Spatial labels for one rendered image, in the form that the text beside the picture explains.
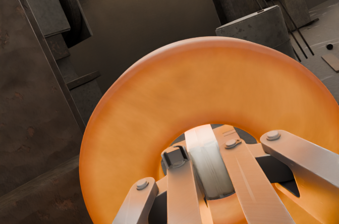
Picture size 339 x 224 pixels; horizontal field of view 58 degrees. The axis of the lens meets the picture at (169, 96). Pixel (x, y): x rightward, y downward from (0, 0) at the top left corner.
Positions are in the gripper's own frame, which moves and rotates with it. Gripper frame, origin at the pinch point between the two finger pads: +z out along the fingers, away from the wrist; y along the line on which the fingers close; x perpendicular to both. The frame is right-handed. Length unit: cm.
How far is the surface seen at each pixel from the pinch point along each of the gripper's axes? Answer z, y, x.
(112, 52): 668, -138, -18
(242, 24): 234, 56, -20
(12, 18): 27.9, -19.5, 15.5
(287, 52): 237, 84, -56
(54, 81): 28.3, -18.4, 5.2
